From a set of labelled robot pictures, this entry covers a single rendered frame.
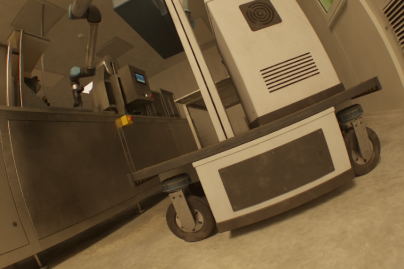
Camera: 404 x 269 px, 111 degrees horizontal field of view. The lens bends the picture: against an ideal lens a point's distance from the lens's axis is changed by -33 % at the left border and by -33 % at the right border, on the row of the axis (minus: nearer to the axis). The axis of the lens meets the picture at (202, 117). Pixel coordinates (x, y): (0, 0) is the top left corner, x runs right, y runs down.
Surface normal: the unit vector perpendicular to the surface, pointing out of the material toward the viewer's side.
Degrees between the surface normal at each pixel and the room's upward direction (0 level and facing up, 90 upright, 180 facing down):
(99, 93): 90
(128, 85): 90
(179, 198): 90
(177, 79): 90
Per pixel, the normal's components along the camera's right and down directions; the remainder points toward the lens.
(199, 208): -0.22, -0.02
